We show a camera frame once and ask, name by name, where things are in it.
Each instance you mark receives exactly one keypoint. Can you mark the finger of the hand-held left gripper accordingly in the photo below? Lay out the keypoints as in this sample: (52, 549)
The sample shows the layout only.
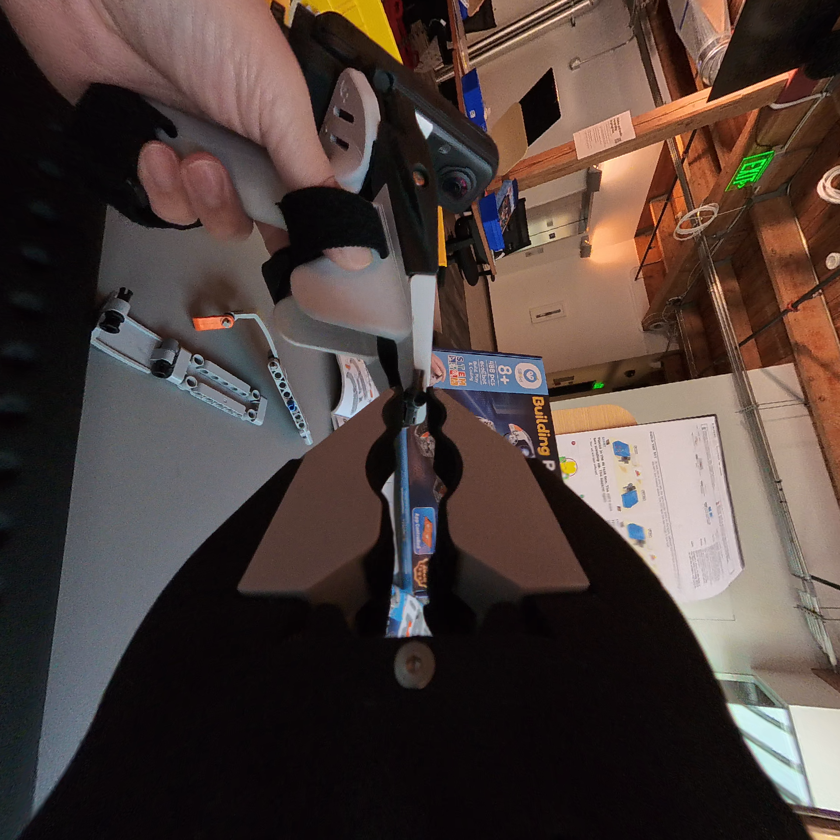
(388, 364)
(423, 315)

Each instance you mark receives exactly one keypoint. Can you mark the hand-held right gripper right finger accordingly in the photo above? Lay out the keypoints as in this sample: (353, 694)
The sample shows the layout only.
(518, 525)

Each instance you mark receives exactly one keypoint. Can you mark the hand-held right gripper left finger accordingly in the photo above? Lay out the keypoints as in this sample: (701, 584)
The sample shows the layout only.
(315, 525)

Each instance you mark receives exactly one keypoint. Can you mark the dark grey toy connector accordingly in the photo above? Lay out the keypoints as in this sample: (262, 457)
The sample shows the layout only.
(412, 407)

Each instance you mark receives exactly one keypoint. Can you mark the person's left hand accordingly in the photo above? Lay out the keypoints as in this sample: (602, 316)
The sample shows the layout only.
(197, 52)

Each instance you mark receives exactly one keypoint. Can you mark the open instruction booklet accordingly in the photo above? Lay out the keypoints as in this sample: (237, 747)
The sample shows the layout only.
(354, 394)

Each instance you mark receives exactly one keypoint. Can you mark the black swivel chair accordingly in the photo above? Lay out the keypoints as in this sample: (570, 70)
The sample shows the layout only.
(469, 256)

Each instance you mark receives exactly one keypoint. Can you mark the blue storage bin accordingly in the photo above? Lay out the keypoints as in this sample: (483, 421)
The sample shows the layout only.
(474, 98)
(495, 216)

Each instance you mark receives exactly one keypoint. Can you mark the blue building kit box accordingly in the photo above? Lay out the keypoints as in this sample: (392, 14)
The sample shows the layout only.
(499, 394)

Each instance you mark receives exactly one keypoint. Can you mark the yellow plastic bin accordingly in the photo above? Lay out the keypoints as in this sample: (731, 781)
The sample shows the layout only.
(354, 19)

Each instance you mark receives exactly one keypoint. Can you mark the orange toy connector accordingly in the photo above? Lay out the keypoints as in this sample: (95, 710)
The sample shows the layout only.
(213, 321)

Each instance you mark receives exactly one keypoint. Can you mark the white paper notice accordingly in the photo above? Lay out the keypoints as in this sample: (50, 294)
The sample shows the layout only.
(604, 134)

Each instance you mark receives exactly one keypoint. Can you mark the green exit sign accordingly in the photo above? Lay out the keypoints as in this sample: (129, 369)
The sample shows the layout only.
(751, 170)

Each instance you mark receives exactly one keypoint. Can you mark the black hanging screen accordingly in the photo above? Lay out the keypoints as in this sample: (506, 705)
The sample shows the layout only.
(774, 39)

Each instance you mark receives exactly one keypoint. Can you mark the white wall poster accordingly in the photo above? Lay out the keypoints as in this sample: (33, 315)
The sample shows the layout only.
(656, 505)

